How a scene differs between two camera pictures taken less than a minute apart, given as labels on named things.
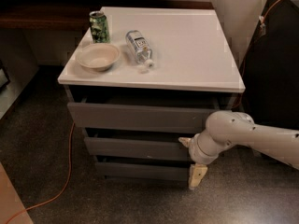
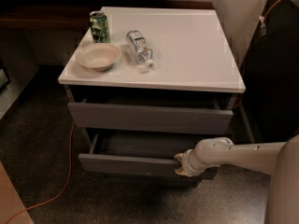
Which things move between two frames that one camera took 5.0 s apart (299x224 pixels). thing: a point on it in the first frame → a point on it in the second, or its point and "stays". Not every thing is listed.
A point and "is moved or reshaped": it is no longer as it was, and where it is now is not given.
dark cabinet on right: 270,69 stays
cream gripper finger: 187,142 → 179,156
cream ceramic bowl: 98,57 stays
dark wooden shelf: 22,12 stays
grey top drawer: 149,118 stays
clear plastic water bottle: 140,48 stays
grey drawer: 137,147 is moved or reshaped
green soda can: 99,27 stays
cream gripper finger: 196,174 → 181,171
